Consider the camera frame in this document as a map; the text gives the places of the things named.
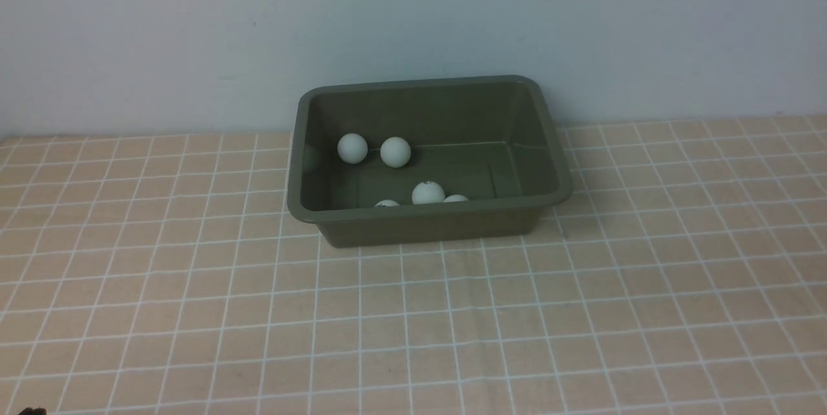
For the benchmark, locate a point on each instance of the beige checkered tablecloth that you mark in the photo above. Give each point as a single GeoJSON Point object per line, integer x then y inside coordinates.
{"type": "Point", "coordinates": [163, 275]}

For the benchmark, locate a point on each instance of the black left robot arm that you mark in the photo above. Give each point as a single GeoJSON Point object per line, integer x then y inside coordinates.
{"type": "Point", "coordinates": [34, 411]}

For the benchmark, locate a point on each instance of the white table-tennis ball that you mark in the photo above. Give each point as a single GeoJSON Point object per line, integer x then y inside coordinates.
{"type": "Point", "coordinates": [455, 198]}
{"type": "Point", "coordinates": [395, 152]}
{"type": "Point", "coordinates": [428, 192]}
{"type": "Point", "coordinates": [352, 148]}
{"type": "Point", "coordinates": [387, 203]}

